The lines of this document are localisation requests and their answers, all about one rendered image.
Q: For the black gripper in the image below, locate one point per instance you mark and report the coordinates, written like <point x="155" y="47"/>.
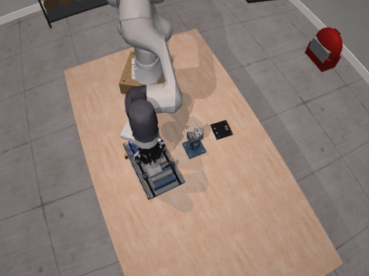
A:
<point x="155" y="153"/>

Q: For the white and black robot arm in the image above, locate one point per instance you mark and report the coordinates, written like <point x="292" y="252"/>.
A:
<point x="138" y="21"/>

